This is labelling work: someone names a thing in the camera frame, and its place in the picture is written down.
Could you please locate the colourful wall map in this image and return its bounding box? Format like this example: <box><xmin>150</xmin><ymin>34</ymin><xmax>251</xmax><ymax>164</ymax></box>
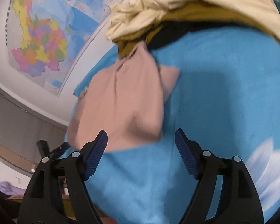
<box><xmin>6</xmin><ymin>0</ymin><xmax>104</xmax><ymax>95</ymax></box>

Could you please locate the cream yellow garment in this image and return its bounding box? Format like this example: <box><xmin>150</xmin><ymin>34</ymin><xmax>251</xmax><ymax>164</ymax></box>
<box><xmin>106</xmin><ymin>0</ymin><xmax>280</xmax><ymax>41</ymax></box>

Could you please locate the pink beige coat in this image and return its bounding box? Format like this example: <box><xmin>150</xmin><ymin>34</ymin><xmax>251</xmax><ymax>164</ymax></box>
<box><xmin>68</xmin><ymin>42</ymin><xmax>180</xmax><ymax>152</ymax></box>

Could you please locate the grey wardrobe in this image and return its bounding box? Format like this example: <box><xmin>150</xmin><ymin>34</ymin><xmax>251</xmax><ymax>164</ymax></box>
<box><xmin>0</xmin><ymin>88</ymin><xmax>67</xmax><ymax>177</ymax></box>

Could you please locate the blue bed sheet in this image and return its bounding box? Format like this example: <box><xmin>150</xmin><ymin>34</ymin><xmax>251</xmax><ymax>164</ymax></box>
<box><xmin>85</xmin><ymin>26</ymin><xmax>280</xmax><ymax>223</ymax></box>

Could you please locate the purple cloth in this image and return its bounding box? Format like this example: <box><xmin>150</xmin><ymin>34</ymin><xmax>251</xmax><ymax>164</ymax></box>
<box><xmin>0</xmin><ymin>181</ymin><xmax>25</xmax><ymax>196</ymax></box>

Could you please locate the olive mustard garment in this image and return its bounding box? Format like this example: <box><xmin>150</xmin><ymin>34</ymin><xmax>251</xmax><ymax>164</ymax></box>
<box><xmin>112</xmin><ymin>0</ymin><xmax>280</xmax><ymax>58</ymax></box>

